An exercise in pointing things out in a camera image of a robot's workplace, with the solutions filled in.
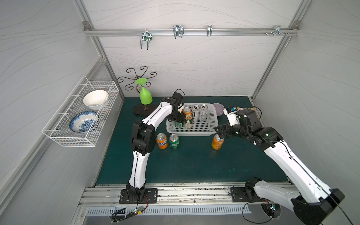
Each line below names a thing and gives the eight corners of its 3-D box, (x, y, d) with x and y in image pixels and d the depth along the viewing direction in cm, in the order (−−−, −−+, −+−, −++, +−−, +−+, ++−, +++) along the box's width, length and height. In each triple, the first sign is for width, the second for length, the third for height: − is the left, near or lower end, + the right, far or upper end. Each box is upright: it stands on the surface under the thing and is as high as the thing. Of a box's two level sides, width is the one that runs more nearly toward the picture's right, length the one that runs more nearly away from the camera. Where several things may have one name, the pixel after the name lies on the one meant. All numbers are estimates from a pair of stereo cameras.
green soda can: (169, 150, 92) (168, 142, 84) (170, 141, 96) (169, 133, 88) (179, 150, 92) (178, 142, 84) (179, 141, 96) (178, 133, 88)
